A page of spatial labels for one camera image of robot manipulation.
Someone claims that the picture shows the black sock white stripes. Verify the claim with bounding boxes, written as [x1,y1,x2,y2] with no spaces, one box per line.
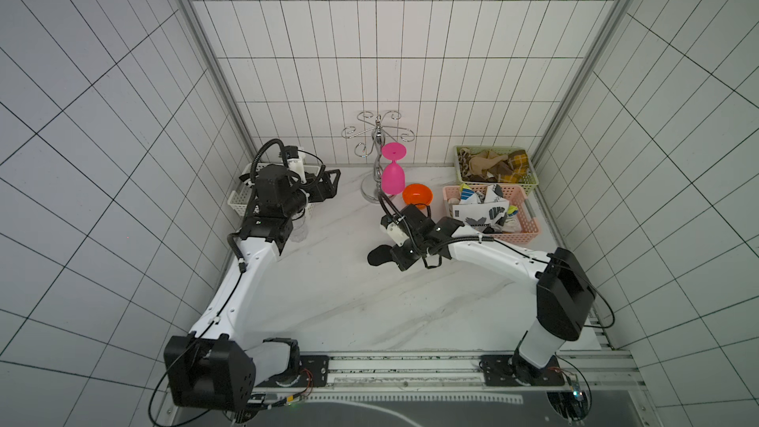
[239,173,254,188]

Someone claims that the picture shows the black grey argyle sock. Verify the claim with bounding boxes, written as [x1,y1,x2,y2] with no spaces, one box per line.
[367,244,396,267]

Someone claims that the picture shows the tan beige sock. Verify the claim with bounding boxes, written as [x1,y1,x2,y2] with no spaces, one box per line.
[459,148,512,183]

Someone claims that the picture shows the yellow brown plaid sock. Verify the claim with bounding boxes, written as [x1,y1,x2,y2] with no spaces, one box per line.
[507,149,530,183]

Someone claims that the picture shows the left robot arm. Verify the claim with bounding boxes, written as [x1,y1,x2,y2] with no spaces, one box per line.
[162,138,340,414]

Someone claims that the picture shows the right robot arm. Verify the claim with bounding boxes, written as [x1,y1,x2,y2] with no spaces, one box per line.
[368,193,597,385]

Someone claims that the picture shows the white plastic basket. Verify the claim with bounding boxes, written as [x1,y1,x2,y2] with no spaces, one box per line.
[227,163,318,218]

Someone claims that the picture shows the green plastic basket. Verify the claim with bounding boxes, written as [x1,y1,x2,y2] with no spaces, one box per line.
[455,145,539,194]

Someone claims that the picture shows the pink plastic basket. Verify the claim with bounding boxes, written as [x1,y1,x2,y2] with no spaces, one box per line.
[443,184,542,246]

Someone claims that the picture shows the clear drinking glass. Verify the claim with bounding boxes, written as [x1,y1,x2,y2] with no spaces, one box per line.
[289,215,308,242]

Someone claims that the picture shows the orange plastic bowl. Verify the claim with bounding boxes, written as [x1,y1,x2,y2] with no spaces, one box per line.
[402,183,434,210]

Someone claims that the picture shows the pink plastic goblet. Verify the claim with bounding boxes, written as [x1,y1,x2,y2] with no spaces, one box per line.
[381,142,406,196]

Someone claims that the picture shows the chrome cup holder stand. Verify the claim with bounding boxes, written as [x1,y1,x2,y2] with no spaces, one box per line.
[341,110,416,204]

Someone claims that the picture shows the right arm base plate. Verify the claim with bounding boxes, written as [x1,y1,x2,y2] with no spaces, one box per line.
[478,354,566,387]

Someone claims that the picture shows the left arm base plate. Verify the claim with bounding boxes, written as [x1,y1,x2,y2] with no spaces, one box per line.
[256,354,330,389]

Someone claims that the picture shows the aluminium rail frame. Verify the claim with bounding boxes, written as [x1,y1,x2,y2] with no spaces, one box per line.
[155,349,659,427]

